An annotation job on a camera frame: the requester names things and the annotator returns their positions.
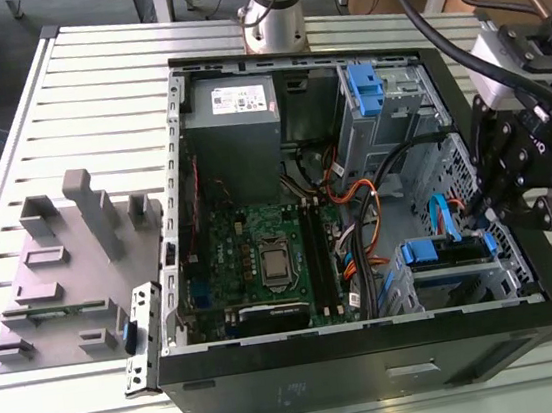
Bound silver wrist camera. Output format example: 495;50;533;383
465;25;523;115

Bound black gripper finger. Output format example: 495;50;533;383
479;185;552;241
451;89;529;219

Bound hard disk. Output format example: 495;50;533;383
372;231;505;316

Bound CPU socket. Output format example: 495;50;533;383
253;233;302;298

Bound silver drive cage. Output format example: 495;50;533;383
327;50;457;184

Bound multicolour power supply wires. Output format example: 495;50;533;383
276;138;395;289

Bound black PC case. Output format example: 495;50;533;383
116;9;552;413

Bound black camera bracket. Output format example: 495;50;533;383
494;16;552;82

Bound green motherboard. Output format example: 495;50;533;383
165;190;370;345

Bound silver power supply unit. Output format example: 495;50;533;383
174;70;292;216

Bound blue drive cage latch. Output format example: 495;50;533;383
346;60;389;118

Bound silver disk bay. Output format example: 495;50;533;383
370;224;533;320

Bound orange black power wire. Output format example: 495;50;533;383
447;193;485;220

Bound black graphics card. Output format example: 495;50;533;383
221;296;316;341

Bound green RAM stick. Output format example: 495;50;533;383
26;298;111;322

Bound black RAM slot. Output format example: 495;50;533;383
296;196;335;320

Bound blue expansion slot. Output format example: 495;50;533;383
188;280;215;312

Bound red black fan wire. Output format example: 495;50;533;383
176;154;212;266

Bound grey parts rack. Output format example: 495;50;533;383
0;158;182;375

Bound silver card retention bracket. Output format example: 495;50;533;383
111;279;175;401

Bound silver CPU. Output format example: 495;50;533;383
259;246;291;281

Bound blue data wire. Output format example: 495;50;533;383
427;190;463;245

